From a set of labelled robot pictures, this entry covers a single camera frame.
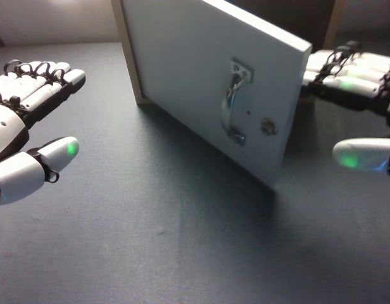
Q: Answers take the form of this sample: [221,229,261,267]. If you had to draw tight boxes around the white cabinet door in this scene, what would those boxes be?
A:
[121,0,313,187]

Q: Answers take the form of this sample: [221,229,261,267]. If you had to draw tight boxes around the round metal lock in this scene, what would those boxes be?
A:
[260,117,279,136]

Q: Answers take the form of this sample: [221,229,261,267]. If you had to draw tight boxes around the chrome door handle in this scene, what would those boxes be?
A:
[220,57,255,148]

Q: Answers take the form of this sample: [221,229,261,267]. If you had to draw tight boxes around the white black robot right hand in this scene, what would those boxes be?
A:
[300,40,390,176]

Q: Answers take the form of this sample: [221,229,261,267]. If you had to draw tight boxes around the wooden cabinet body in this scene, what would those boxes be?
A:
[111,0,348,111]

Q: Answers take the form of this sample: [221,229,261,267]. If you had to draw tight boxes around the grey table cloth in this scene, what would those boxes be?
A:
[0,30,390,304]

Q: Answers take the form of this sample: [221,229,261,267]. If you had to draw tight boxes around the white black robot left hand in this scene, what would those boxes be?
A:
[0,59,87,207]

